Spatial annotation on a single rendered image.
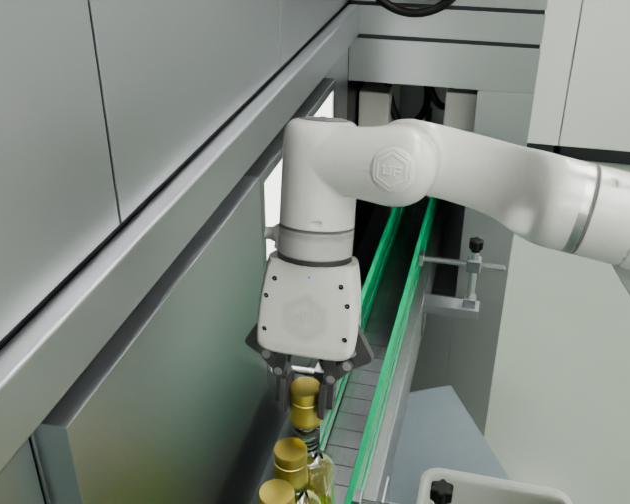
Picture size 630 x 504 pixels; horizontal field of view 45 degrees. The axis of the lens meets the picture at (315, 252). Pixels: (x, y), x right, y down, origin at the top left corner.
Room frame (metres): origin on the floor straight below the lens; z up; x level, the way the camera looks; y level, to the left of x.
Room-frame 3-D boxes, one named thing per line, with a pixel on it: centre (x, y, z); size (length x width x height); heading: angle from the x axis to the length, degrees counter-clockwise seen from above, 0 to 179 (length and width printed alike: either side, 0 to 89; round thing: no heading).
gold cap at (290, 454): (0.57, 0.02, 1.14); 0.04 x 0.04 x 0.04
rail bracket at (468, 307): (1.29, -0.29, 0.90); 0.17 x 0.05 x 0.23; 76
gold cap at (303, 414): (0.62, 0.01, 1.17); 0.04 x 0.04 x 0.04
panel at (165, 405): (0.86, 0.09, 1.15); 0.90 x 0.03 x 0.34; 166
